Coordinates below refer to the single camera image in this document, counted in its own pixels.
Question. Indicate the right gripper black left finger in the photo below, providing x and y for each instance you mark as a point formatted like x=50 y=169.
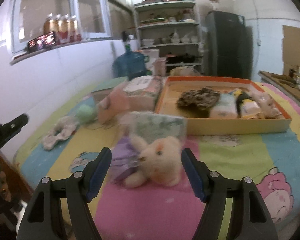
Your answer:
x=43 y=215

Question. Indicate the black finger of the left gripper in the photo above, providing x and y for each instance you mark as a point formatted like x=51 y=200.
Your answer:
x=12 y=128

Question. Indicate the white floral fabric scrunchie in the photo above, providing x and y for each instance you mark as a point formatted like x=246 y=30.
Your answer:
x=61 y=131

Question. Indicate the cream plush teddy bear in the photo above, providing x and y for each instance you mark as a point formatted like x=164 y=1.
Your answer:
x=158 y=162

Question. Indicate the green patterned tissue pack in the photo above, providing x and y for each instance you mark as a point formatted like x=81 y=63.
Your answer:
x=151 y=126

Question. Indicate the green soft ball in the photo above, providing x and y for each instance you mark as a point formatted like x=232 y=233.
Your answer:
x=86 y=114

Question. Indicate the colourful cartoon bed sheet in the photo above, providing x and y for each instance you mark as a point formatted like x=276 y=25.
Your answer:
x=218 y=158

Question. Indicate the smartphone on window sill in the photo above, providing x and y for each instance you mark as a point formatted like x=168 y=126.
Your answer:
x=42 y=42

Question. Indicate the pink tissue pack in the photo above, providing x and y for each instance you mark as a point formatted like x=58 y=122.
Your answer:
x=115 y=103

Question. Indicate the pink plush pig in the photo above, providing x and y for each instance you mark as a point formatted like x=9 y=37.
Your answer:
x=267 y=105

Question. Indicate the orange-rimmed cardboard tray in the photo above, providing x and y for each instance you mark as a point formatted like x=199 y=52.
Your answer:
x=199 y=123

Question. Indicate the orange drink bottles pack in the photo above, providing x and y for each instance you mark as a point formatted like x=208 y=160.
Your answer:
x=66 y=28

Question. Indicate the brown leopard fabric item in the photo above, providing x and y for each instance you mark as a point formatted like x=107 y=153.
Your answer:
x=203 y=99

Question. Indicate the wooden kitchen counter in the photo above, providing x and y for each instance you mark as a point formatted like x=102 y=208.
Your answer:
x=283 y=83

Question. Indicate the blue water jug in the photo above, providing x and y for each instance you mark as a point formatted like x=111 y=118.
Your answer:
x=130 y=64

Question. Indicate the pink floral tissue box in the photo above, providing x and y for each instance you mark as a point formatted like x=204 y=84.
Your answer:
x=143 y=93

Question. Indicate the condiment bottles group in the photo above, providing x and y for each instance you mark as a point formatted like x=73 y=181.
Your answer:
x=294 y=73

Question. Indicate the pink plastic bin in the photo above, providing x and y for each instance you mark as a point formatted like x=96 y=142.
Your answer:
x=159 y=67

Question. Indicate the black refrigerator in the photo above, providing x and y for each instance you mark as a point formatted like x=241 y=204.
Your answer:
x=229 y=45

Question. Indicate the metal kitchen shelf rack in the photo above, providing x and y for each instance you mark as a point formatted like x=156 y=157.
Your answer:
x=173 y=28

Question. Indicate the glass jar on fridge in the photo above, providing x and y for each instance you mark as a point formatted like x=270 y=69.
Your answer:
x=214 y=4

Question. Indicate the sliding window frame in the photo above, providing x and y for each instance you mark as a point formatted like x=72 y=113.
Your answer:
x=28 y=17

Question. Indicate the brown cardboard wall sheet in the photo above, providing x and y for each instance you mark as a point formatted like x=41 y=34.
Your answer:
x=290 y=48

